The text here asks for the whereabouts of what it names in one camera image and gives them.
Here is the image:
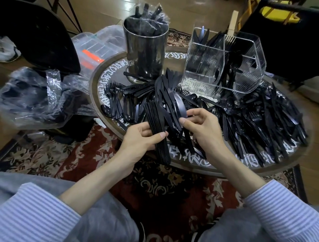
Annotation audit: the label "person's left hand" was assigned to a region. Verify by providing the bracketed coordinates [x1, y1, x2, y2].
[116, 122, 169, 173]

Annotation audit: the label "person's right hand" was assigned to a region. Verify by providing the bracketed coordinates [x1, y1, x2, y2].
[179, 108, 226, 160]

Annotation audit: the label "bundle of black plastic knives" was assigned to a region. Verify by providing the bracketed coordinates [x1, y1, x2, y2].
[143, 99, 172, 165]

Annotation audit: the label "glossy black plastic knife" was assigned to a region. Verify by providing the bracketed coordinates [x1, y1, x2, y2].
[168, 88, 188, 132]

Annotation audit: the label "person's right forearm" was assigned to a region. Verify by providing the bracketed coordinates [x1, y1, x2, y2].
[206, 147, 267, 199]

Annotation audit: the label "person's left forearm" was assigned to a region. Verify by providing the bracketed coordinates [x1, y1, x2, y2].
[59, 155, 135, 216]

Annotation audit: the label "round ornate table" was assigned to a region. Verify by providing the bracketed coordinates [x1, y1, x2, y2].
[89, 45, 315, 178]

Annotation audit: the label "red floral rug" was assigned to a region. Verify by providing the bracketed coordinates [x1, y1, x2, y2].
[0, 28, 307, 242]

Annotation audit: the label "clear plastic cutlery organizer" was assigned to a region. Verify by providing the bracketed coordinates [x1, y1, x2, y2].
[180, 27, 267, 100]

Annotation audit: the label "pile of black plastic cutlery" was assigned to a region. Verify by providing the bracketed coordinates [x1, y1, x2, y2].
[100, 67, 308, 167]

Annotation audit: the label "metal cylinder container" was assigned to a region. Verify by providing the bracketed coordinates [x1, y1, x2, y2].
[123, 15, 170, 84]

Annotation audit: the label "grey trousers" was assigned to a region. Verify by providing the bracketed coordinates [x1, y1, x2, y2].
[0, 172, 319, 242]

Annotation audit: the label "clear plastic storage box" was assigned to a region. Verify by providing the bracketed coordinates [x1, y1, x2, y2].
[72, 25, 125, 78]

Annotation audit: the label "wrapped black cutlery packs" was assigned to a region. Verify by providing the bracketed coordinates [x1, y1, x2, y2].
[125, 2, 170, 38]

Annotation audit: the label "clear plastic bag of cutlery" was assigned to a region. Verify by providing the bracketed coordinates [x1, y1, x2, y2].
[0, 66, 98, 130]

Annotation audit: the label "black cabinet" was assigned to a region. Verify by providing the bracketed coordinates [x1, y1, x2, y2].
[239, 0, 319, 85]

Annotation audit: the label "yellow container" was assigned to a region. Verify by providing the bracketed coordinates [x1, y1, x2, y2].
[259, 6, 301, 25]

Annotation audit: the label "striped blue shirt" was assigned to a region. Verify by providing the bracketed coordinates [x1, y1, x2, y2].
[0, 179, 319, 242]

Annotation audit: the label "black chair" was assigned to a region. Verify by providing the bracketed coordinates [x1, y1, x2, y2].
[0, 0, 82, 74]

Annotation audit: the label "white sneaker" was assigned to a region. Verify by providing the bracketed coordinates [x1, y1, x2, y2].
[0, 36, 22, 63]

